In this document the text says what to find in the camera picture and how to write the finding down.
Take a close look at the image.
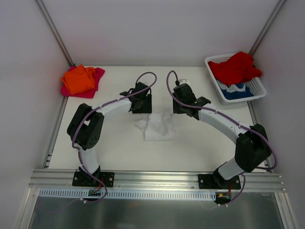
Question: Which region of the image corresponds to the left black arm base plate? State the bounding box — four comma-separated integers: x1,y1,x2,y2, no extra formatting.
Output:
72,170,115,187

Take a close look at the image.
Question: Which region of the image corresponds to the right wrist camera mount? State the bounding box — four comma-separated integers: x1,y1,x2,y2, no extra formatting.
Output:
175,79,190,86

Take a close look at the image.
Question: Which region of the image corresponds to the red crumpled t shirt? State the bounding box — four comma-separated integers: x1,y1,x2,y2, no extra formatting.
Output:
208,52,262,86

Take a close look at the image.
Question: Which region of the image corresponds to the pink folded t shirt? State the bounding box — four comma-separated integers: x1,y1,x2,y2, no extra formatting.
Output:
61,65,105,99

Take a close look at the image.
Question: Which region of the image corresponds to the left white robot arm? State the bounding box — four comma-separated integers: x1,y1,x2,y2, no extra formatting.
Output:
67,82,152,186

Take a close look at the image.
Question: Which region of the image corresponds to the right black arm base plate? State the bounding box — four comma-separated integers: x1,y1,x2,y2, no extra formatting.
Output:
197,174,241,190

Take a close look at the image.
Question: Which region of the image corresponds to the white slotted cable duct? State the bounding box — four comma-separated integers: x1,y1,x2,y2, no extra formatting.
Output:
39,188,216,201

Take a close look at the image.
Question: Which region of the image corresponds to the white plastic basket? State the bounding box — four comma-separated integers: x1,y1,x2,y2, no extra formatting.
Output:
204,53,267,105

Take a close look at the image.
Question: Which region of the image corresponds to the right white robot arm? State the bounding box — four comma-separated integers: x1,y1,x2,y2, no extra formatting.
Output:
172,83,272,189

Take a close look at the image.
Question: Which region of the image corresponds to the blue white t shirt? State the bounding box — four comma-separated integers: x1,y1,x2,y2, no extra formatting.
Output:
217,80,254,100

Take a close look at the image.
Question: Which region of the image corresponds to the aluminium front rail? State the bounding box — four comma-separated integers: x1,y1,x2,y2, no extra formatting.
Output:
28,169,286,193

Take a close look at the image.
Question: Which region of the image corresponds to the orange folded t shirt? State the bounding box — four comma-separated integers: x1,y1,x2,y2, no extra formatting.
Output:
61,65,96,94

